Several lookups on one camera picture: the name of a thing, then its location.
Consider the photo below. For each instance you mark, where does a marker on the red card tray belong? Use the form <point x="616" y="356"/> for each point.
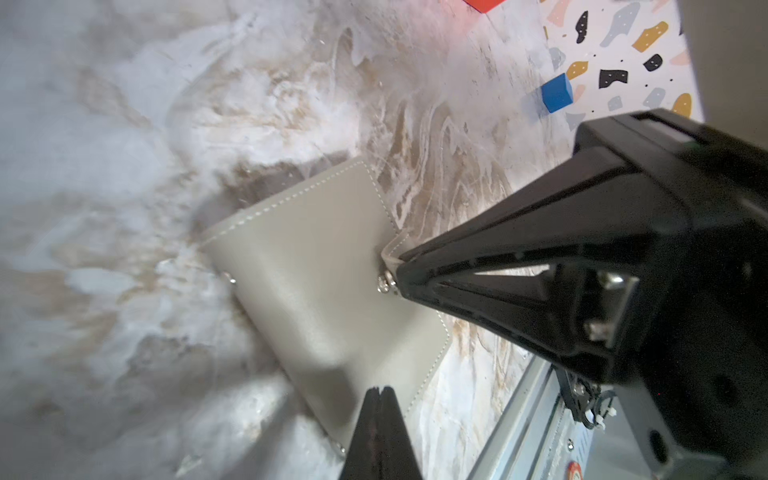
<point x="483" y="6"/>

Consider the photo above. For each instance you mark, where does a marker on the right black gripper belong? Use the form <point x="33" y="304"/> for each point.
<point x="583" y="263"/>

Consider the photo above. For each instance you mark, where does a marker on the beige leather card holder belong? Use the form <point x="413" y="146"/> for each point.
<point x="305" y="265"/>

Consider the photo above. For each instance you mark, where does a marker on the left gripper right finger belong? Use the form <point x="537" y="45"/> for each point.
<point x="397" y="457"/>

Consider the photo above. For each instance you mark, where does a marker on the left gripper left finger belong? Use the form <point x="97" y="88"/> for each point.
<point x="363" y="456"/>

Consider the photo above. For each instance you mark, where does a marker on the red round sticker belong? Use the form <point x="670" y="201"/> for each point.
<point x="574" y="471"/>

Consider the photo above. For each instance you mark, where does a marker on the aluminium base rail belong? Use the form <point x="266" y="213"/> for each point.
<point x="538" y="435"/>

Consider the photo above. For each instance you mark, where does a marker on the blue tag on table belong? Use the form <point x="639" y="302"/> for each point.
<point x="557" y="93"/>

